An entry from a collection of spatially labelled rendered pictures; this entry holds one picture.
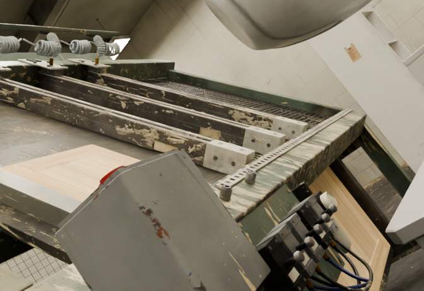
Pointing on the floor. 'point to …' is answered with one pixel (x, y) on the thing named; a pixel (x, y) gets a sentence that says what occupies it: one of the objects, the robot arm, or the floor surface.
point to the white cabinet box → (378, 79)
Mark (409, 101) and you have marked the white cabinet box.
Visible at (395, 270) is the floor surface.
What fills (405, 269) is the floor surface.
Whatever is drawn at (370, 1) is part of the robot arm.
